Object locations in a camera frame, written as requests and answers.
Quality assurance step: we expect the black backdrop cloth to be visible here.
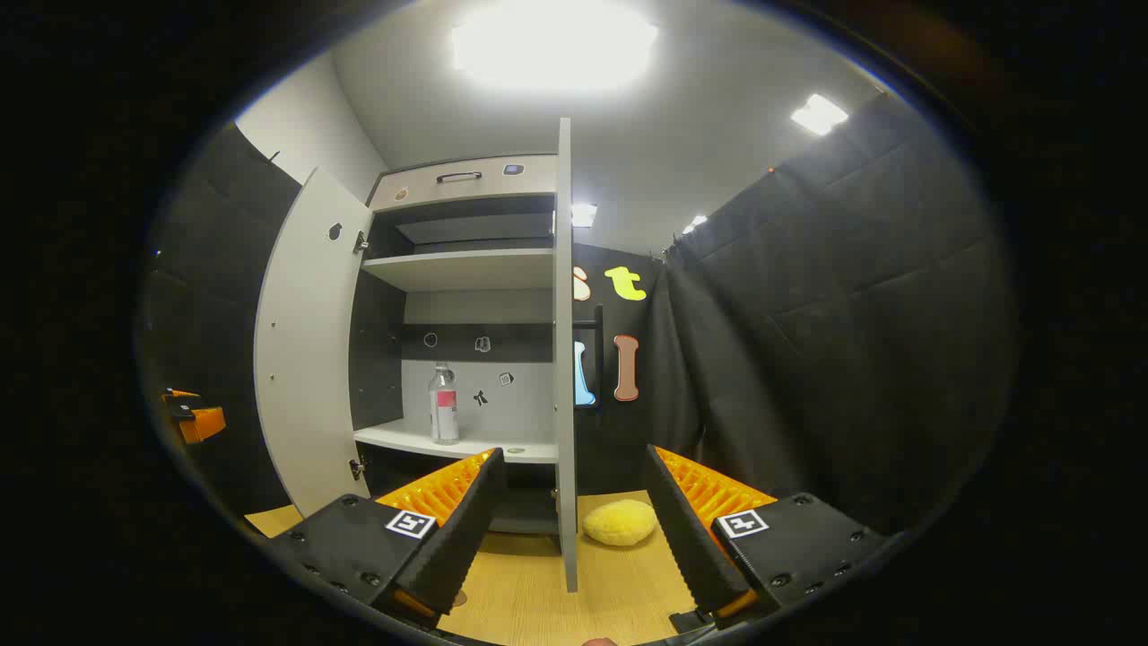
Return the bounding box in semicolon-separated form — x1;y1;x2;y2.
139;90;1021;539

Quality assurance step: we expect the white cabinet shelf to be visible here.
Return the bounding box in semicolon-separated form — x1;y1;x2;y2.
361;249;555;292
352;417;559;465

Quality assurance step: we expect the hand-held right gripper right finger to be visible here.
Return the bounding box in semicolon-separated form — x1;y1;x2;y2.
644;444;891;629

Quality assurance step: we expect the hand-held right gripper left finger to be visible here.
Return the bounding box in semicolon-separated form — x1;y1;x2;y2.
267;447;508;629

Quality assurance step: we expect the clear bottle with pink label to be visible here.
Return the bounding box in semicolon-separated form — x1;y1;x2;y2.
428;362;461;446

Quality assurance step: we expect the black door handle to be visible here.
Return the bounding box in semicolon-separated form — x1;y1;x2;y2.
574;305;604;414

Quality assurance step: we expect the grey cabinet door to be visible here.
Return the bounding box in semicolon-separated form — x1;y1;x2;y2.
254;166;373;519
552;117;579;593

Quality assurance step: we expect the grey cabinet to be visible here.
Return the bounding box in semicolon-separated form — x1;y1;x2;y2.
348;154;561;537

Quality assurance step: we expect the yellow round sponge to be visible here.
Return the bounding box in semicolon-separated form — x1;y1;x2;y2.
583;499;658;546

